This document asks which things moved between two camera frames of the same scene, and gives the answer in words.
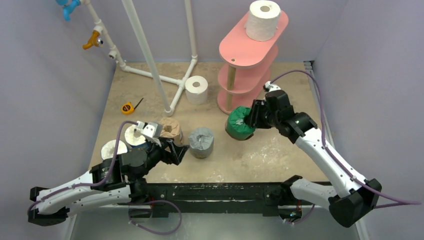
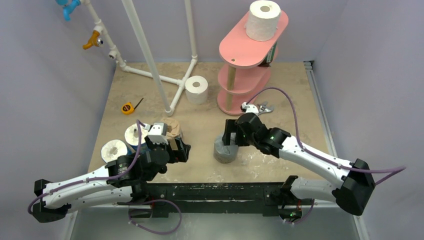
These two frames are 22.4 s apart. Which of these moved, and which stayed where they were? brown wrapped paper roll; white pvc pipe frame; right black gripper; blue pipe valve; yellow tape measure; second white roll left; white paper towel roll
Moved: right black gripper
Stayed: white paper towel roll; brown wrapped paper roll; blue pipe valve; second white roll left; yellow tape measure; white pvc pipe frame
